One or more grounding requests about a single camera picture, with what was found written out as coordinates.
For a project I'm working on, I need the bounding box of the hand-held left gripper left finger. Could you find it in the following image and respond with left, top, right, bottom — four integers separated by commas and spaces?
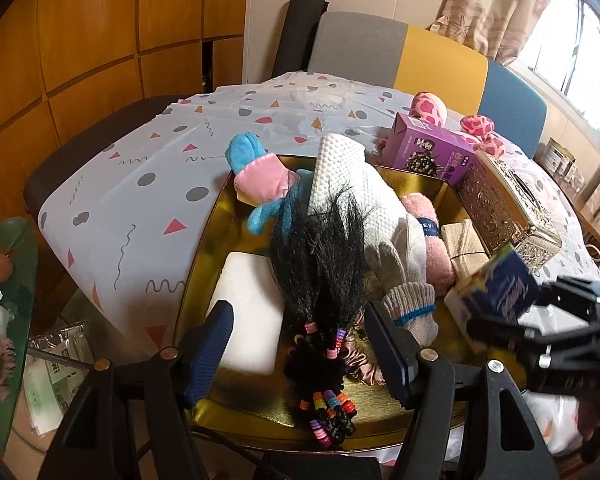
37, 300, 235, 480

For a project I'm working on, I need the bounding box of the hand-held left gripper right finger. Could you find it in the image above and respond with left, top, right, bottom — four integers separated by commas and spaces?
364, 300, 546, 480

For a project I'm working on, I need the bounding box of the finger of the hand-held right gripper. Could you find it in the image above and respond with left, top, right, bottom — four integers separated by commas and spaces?
532, 277, 600, 328
465, 316, 600, 396

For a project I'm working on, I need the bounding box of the brown satin scrunchie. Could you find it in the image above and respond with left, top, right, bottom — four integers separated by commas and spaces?
342, 327, 387, 386

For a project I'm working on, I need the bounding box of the blue tissue packet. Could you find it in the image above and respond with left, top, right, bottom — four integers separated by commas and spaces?
444, 242, 542, 346

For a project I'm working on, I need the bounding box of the white knit glove blue trim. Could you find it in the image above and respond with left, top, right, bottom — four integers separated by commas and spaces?
370, 215, 440, 346

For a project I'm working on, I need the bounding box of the gold tray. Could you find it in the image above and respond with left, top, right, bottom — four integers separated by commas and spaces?
172, 154, 526, 453

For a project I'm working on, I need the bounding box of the beige sock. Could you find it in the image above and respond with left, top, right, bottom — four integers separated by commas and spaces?
440, 219, 491, 281

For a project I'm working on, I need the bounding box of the pink fluffy sock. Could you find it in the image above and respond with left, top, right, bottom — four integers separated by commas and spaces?
400, 192, 456, 293

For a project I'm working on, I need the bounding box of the black beaded hair wig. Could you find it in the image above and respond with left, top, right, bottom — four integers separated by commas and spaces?
269, 185, 376, 448

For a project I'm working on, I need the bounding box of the blue plush toy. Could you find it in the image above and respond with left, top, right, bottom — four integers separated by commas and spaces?
226, 132, 313, 236

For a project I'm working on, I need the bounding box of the white foam block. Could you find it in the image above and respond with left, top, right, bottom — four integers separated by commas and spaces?
205, 251, 287, 376

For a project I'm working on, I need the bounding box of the ornate gold tissue box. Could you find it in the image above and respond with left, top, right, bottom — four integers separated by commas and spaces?
454, 150, 563, 273

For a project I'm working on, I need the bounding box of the small metal can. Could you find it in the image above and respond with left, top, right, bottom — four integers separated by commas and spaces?
560, 157, 588, 191

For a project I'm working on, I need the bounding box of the clear plastic bag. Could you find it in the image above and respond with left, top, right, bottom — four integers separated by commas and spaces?
22, 320, 98, 441

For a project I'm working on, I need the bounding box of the green round side table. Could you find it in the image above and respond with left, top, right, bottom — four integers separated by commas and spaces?
0, 217, 38, 456

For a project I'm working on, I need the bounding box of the purple carton box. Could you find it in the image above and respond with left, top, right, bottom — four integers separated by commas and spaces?
382, 112, 478, 183

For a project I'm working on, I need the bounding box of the window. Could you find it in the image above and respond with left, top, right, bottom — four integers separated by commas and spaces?
510, 0, 600, 141

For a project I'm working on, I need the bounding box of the pink spotted plush toy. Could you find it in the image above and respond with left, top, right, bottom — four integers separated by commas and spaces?
410, 91, 506, 158

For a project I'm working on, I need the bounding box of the grey yellow blue bench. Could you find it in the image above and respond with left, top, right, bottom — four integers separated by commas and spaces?
22, 0, 548, 218

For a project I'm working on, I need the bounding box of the beige patterned curtain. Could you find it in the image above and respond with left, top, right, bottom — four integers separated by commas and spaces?
427, 0, 556, 68

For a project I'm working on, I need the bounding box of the wooden wardrobe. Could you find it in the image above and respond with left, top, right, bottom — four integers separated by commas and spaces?
0, 0, 251, 221

